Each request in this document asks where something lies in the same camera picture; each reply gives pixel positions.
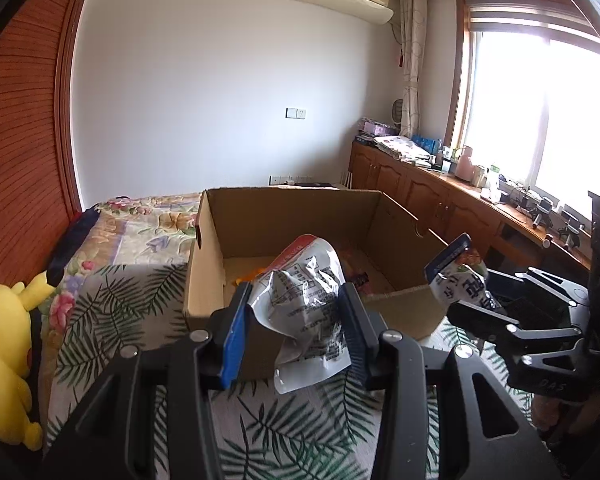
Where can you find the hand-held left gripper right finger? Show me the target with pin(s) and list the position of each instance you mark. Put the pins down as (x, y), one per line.
(354, 332)

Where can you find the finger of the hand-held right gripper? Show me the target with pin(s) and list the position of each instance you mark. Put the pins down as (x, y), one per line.
(545, 287)
(510, 332)

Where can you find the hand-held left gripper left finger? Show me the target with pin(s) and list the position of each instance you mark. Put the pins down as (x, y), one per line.
(232, 342)

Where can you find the pink snack packet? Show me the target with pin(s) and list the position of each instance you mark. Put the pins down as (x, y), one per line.
(359, 280)

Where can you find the silver red-edged snack packet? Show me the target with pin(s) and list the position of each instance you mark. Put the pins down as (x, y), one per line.
(305, 310)

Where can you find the white blue-edged snack packet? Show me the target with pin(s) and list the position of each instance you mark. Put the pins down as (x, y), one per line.
(460, 275)

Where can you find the cardboard box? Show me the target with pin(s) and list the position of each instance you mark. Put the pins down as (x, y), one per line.
(290, 225)

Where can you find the orange snack packet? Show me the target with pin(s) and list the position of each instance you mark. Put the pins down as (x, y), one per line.
(252, 275)

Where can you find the floral leaf printed blanket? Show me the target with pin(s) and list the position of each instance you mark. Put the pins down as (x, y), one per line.
(130, 300)

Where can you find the white bottle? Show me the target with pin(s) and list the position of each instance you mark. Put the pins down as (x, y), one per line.
(495, 182)

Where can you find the pink kettle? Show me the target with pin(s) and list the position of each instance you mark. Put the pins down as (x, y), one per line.
(464, 165)

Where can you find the wooden cabinet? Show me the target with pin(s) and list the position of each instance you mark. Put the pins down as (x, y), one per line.
(430, 195)

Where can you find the window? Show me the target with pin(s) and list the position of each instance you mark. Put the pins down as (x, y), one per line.
(530, 110)

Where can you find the blue boxes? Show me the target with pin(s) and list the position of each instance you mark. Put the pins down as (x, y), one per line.
(427, 144)

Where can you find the dark pillow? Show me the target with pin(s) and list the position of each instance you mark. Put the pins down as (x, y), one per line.
(75, 240)

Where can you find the folded floral cloth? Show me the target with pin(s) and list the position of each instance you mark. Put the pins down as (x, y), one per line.
(402, 147)

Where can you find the stack of pink boxes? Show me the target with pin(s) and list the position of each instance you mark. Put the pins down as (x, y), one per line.
(375, 130)

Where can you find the small white fan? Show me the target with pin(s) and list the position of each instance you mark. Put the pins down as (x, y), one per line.
(396, 110)

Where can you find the yellow plush toy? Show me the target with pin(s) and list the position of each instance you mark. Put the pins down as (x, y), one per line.
(5, 350)

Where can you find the patterned curtain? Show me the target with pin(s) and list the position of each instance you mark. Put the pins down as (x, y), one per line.
(413, 60)

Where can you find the wall outlet strip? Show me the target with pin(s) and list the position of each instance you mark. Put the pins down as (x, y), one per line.
(290, 178)

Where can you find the white wall switch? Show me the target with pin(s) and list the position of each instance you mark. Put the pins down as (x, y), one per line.
(296, 113)

